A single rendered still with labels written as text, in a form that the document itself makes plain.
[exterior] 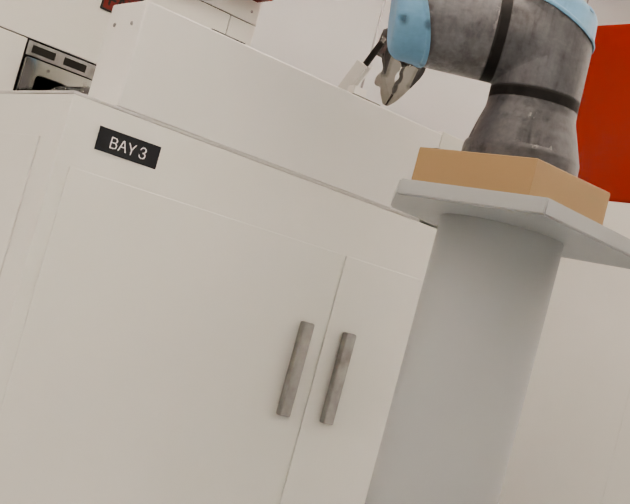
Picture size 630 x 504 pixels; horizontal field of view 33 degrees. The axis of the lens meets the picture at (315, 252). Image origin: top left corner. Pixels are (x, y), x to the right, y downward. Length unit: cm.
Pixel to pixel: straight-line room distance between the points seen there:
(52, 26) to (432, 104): 281
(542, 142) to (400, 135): 35
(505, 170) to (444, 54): 18
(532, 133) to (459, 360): 29
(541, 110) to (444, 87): 331
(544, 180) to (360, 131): 39
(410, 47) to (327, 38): 287
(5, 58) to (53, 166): 67
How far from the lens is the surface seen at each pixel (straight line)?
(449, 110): 467
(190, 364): 144
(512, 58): 136
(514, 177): 126
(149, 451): 144
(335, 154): 154
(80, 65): 202
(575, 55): 137
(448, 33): 135
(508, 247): 129
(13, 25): 197
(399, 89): 202
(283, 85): 149
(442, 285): 131
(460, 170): 131
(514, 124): 133
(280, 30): 409
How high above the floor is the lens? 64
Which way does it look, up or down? 3 degrees up
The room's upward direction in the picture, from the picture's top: 15 degrees clockwise
